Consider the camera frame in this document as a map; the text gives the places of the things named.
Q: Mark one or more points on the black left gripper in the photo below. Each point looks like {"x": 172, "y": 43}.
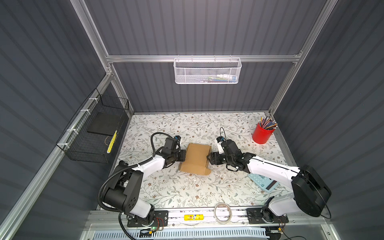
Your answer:
{"x": 182, "y": 152}

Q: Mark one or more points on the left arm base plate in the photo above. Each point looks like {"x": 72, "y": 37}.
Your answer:
{"x": 154, "y": 219}

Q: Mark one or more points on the black wire mesh basket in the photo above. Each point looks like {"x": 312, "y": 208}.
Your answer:
{"x": 79, "y": 145}

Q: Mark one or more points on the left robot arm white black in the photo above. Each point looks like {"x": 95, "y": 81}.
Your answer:
{"x": 120, "y": 192}

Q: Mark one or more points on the markers in white basket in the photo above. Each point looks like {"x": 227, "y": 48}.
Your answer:
{"x": 224, "y": 78}

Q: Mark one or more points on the clear tape roll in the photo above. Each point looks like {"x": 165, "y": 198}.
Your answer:
{"x": 222, "y": 213}

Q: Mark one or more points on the red metal pencil cup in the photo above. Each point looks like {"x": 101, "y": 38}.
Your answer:
{"x": 261, "y": 135}

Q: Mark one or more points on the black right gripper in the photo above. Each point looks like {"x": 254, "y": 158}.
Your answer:
{"x": 214, "y": 156}

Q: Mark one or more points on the yellow striped tool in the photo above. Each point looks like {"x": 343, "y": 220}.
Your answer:
{"x": 112, "y": 142}

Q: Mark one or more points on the brown cardboard box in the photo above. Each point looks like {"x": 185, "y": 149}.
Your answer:
{"x": 196, "y": 161}

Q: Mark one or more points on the white wire mesh basket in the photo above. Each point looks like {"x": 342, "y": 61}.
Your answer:
{"x": 189, "y": 71}

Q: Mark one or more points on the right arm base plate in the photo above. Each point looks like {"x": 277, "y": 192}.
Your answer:
{"x": 261, "y": 216}

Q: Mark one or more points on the black foam pad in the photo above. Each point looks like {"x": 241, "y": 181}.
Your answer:
{"x": 104, "y": 124}

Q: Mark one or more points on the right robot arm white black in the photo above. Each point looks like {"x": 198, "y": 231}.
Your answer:
{"x": 309, "y": 195}

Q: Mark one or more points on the yellow spirit level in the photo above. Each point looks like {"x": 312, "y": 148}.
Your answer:
{"x": 194, "y": 217}

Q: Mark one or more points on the teal calculator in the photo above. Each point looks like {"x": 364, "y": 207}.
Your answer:
{"x": 266, "y": 184}

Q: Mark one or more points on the bundle of coloured pencils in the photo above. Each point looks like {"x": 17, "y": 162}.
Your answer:
{"x": 268, "y": 123}

